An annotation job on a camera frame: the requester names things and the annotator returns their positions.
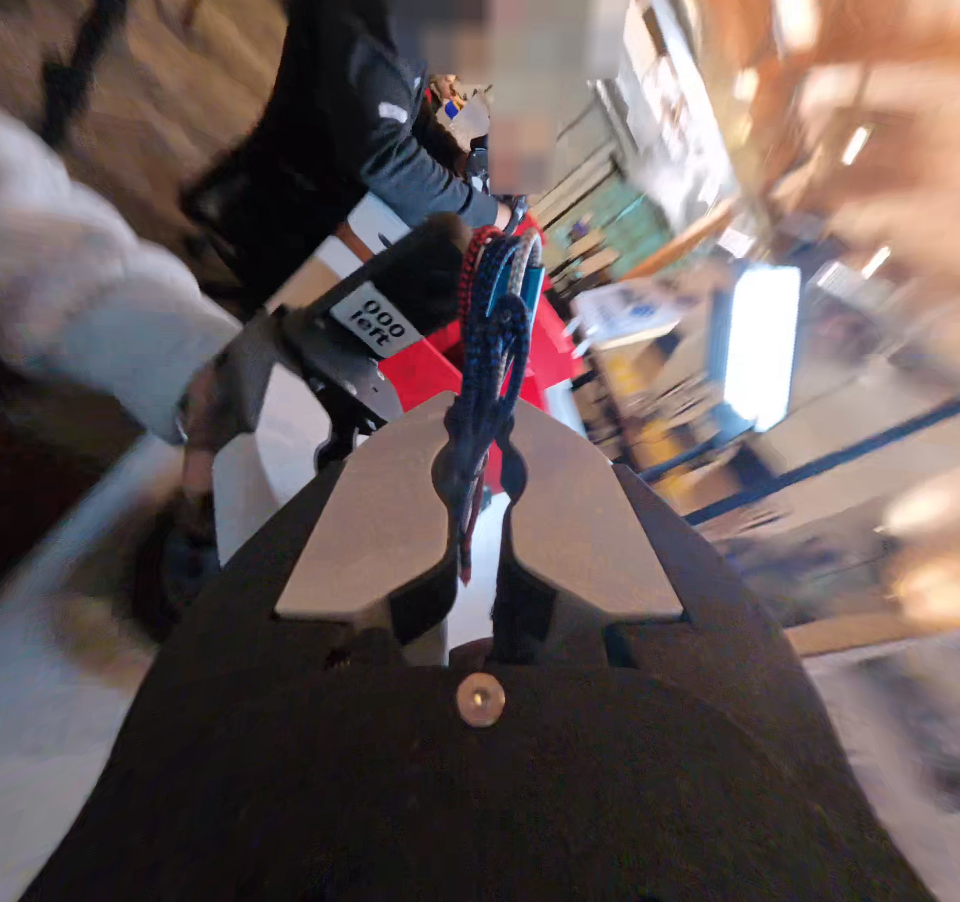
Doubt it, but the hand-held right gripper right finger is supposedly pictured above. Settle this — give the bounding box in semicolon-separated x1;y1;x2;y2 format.
491;401;685;665

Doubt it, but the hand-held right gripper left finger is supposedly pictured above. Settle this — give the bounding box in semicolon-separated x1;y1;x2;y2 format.
273;391;460;667

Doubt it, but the red black braided cable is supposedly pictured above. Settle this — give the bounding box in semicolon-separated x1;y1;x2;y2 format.
453;223;505;588

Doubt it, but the blue braided usb-c cable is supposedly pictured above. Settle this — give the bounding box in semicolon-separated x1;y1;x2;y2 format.
442;231;546;521

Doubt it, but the person's left forearm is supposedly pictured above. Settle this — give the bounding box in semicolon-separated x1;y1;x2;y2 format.
0;111;241;446

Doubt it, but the person's left hand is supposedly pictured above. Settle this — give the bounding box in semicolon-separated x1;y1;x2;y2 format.
172;362;228;528

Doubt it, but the red plastic bin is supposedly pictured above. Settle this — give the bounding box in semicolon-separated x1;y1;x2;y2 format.
375;208;588;427

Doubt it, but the bright white screen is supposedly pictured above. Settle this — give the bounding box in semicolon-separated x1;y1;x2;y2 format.
720;265;804;434

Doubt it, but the black strap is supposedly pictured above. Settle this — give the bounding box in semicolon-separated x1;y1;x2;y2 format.
41;0;151;147

